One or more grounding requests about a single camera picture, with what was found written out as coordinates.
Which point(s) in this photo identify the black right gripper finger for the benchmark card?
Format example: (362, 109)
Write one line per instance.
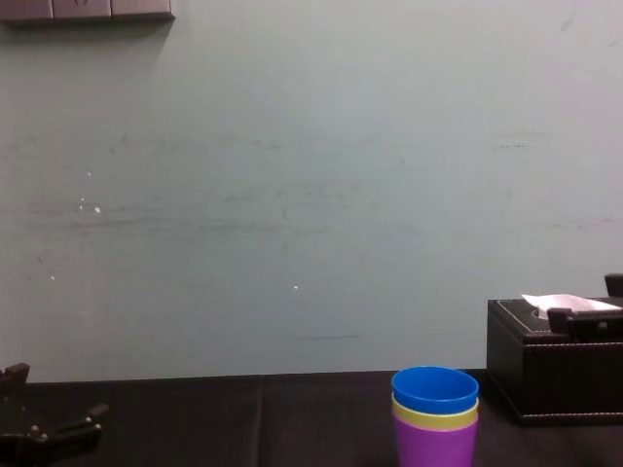
(596, 326)
(614, 283)

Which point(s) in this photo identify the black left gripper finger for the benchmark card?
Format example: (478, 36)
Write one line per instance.
(15, 374)
(73, 430)

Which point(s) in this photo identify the white paper tissue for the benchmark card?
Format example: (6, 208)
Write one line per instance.
(569, 301)

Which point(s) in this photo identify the black leather tissue box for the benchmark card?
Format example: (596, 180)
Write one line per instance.
(535, 379)

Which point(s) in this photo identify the black table cloth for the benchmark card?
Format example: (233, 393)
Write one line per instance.
(243, 423)

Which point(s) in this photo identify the blue plastic cup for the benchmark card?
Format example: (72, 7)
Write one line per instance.
(433, 389)

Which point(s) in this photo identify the purple plastic cup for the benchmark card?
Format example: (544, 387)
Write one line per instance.
(433, 447)

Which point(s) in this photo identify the yellow plastic cup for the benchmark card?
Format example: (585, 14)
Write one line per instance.
(414, 417)

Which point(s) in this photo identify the dark-framed grey wall panel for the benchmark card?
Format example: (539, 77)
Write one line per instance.
(83, 9)

